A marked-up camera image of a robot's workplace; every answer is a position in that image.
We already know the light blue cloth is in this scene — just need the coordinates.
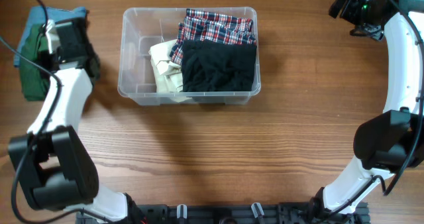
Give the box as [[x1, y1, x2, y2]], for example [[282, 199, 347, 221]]
[[17, 6, 87, 54]]

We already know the dark green cloth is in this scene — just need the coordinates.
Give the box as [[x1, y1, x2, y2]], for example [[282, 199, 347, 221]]
[[19, 24, 51, 101]]

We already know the cream cloth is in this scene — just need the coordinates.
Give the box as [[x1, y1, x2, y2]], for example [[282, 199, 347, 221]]
[[148, 39, 183, 94]]

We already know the clear plastic storage container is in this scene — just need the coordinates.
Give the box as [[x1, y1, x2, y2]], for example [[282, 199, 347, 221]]
[[117, 7, 261, 106]]

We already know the red plaid cloth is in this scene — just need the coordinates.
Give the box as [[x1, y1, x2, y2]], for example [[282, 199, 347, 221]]
[[170, 9, 256, 65]]

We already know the black cloth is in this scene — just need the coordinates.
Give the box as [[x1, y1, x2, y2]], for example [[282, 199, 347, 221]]
[[182, 40, 257, 92]]

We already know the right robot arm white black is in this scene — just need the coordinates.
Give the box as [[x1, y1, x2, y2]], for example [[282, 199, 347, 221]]
[[303, 0, 423, 223]]

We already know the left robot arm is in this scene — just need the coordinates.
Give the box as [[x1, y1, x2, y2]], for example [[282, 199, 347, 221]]
[[8, 18, 146, 223]]

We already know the left black camera cable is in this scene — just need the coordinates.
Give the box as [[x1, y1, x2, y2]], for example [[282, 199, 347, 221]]
[[0, 0, 117, 224]]

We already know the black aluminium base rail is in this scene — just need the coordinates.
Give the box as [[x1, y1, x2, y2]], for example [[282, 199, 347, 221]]
[[75, 201, 370, 224]]

